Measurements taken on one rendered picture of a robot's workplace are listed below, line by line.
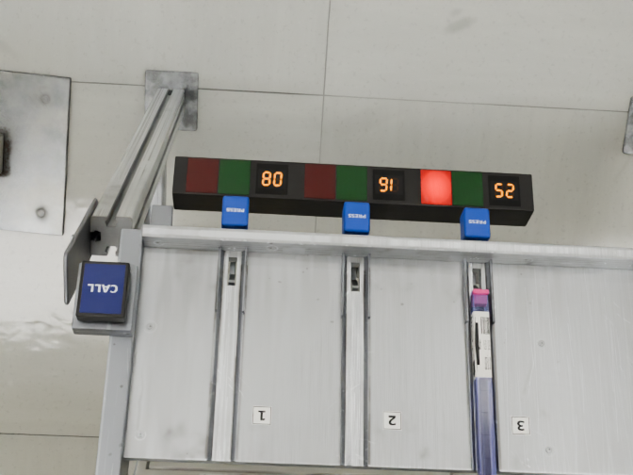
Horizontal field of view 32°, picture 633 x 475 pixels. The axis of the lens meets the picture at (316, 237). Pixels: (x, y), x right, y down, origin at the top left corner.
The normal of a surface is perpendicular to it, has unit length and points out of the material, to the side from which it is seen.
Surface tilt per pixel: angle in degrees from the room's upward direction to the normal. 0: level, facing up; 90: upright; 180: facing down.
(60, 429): 0
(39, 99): 0
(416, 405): 44
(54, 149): 0
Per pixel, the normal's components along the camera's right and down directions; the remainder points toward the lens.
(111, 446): 0.07, -0.42
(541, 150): 0.04, 0.33
